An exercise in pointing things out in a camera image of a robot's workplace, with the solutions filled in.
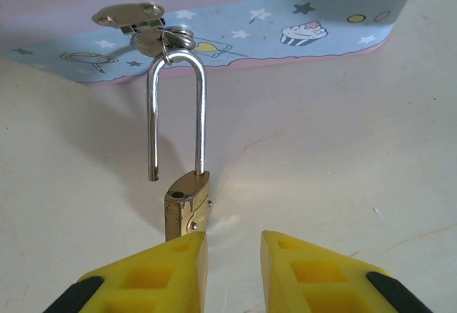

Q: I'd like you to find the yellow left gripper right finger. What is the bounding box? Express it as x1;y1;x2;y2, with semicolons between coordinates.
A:
260;229;457;313

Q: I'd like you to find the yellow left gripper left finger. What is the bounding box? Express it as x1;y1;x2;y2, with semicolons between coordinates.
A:
42;230;209;313

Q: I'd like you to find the brass padlock with steel shackle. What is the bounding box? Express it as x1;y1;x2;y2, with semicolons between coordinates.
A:
146;49;212;244

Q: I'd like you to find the pastel cartoon tin box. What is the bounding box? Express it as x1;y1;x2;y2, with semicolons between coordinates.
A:
0;0;429;85

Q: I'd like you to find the small wire ring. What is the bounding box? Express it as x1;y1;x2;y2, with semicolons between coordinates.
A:
159;29;173;64

